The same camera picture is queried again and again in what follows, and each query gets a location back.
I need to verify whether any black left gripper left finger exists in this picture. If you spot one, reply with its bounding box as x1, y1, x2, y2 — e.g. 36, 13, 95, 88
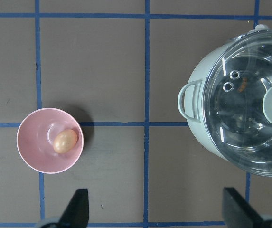
58, 189, 89, 228

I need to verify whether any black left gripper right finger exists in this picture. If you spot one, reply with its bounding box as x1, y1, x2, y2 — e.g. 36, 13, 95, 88
222, 187, 270, 228

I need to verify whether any brown egg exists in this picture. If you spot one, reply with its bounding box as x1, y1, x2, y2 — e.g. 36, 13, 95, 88
53, 129, 77, 154

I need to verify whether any glass pot lid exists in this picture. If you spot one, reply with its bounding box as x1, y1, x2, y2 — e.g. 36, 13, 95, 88
202, 29, 272, 178

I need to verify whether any pale green cooking pot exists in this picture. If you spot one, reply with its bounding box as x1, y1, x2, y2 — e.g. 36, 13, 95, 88
178, 24, 272, 178

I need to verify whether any pink bowl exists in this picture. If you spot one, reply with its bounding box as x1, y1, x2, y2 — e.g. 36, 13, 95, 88
16, 108, 84, 174

